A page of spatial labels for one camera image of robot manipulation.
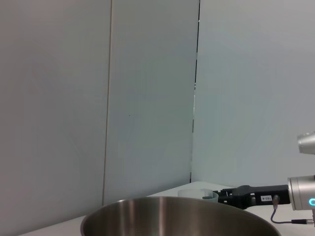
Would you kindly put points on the white backdrop panel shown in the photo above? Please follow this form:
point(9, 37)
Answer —
point(152, 98)
point(49, 98)
point(258, 86)

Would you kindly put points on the stainless steel mixing bowl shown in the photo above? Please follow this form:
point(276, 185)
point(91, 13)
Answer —
point(172, 216)

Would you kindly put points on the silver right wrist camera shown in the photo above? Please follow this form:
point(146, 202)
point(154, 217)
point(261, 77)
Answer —
point(307, 145)

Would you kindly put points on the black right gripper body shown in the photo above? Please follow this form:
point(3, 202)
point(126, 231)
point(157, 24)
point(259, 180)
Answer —
point(256, 195)

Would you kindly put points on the clear plastic measuring cup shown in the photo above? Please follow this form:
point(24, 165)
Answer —
point(192, 193)

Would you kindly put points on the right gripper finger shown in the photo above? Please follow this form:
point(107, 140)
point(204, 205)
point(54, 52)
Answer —
point(226, 192)
point(226, 200)

